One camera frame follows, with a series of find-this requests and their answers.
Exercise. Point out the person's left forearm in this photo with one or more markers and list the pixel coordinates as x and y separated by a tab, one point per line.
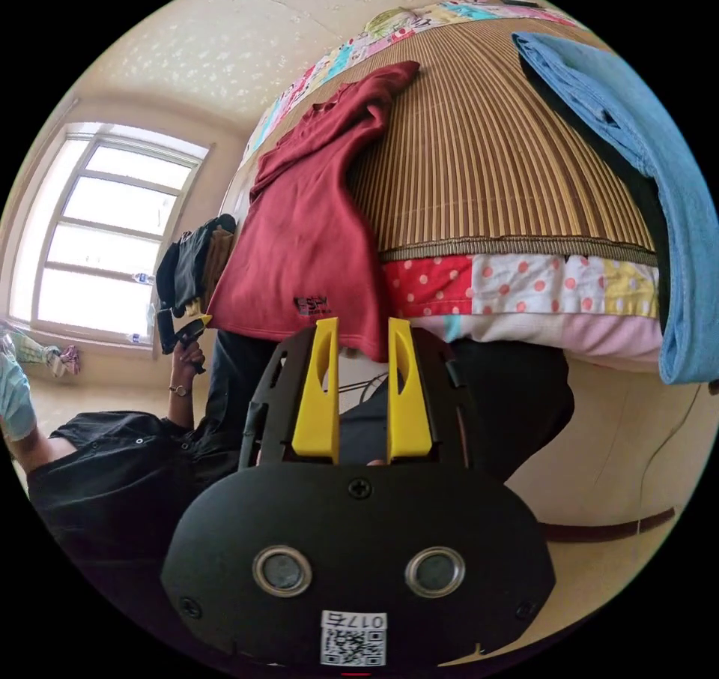
181	401

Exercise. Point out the dark hanging clothes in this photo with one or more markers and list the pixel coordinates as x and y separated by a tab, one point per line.
191	263

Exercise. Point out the window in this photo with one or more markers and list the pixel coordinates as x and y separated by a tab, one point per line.
107	229

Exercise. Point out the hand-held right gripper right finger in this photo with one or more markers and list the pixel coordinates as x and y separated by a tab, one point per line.
409	409

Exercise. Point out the bed with woven mat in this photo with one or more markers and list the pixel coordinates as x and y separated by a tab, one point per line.
477	173

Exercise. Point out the red shirt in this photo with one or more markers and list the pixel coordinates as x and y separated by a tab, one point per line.
306	229

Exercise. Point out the person's left hand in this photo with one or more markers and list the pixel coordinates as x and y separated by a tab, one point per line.
190	356

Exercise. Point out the person's body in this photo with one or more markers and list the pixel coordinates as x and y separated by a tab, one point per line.
123	482

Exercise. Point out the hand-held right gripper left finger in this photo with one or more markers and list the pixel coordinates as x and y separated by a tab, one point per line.
318	409

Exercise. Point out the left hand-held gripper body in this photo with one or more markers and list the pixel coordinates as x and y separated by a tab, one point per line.
168	333

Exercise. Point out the pile of clothes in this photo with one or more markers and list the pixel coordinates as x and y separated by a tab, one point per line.
635	128

